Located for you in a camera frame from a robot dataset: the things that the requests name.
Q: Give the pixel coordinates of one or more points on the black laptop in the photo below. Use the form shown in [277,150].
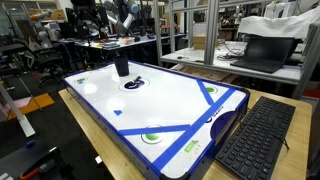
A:
[266,50]

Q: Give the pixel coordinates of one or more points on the dark navy plastic cup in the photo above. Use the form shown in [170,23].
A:
[122,66]

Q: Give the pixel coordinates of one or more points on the black office chair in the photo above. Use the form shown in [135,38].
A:
[46,56]

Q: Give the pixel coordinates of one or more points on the orange pink floor mat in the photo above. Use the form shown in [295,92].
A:
[31,103]

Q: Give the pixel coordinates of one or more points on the aluminum frame post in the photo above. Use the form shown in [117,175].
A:
[212,30]
[172,23]
[306,63]
[157,30]

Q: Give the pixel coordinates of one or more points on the small blue tape square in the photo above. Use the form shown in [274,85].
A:
[80,82]

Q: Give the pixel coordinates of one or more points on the green tape label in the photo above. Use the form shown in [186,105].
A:
[191,146]

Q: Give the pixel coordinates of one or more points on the white blue air hockey table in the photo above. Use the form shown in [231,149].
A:
[156,113]

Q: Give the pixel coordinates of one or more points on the black computer keyboard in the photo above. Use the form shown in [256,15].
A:
[256,140]

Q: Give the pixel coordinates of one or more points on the grey background robot arm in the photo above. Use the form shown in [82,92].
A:
[124,18]

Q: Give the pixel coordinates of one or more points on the brown cardboard box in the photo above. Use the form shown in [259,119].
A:
[199,41]

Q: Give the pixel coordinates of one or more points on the small black object on workbench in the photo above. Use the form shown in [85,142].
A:
[180,57]

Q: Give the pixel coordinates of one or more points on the blue hockey puck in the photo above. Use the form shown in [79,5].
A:
[118,112]

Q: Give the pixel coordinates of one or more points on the white cloth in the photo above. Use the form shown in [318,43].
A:
[280,25]

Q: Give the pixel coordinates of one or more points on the black marker with grey cap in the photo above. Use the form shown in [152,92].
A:
[135,81]

